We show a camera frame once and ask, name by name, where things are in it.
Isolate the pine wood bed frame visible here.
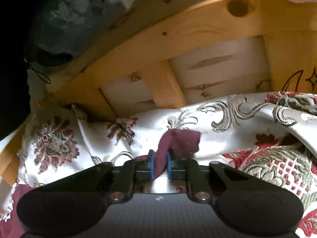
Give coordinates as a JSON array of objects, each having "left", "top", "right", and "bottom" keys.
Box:
[{"left": 1, "top": 0, "right": 316, "bottom": 187}]

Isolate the dark blue patterned garment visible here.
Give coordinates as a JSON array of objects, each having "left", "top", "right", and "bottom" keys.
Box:
[{"left": 35, "top": 0, "right": 135, "bottom": 57}]

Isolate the black cable on bed frame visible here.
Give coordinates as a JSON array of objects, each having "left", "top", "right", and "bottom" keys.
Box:
[{"left": 24, "top": 58, "right": 52, "bottom": 84}]

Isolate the maroon long sleeve shirt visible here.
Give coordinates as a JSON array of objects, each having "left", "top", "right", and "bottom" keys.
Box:
[{"left": 1, "top": 129, "right": 201, "bottom": 237}]

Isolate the white floral bedspread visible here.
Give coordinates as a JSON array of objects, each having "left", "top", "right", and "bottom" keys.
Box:
[{"left": 1, "top": 92, "right": 316, "bottom": 237}]

